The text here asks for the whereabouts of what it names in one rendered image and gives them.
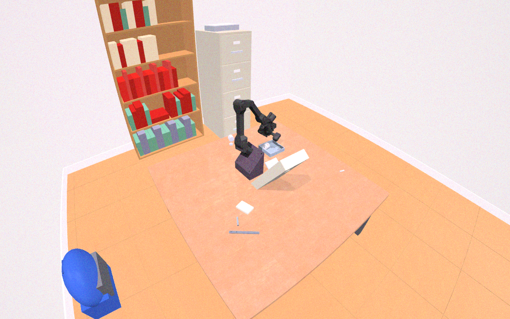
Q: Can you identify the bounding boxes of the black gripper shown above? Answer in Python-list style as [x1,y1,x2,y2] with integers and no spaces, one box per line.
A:
[258,127,281,142]

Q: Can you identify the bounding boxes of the beige service panel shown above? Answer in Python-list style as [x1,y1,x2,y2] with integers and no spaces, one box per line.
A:
[251,149,309,190]

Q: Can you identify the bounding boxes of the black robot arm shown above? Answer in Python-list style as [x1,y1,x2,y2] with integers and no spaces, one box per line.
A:
[233,99,276,157]

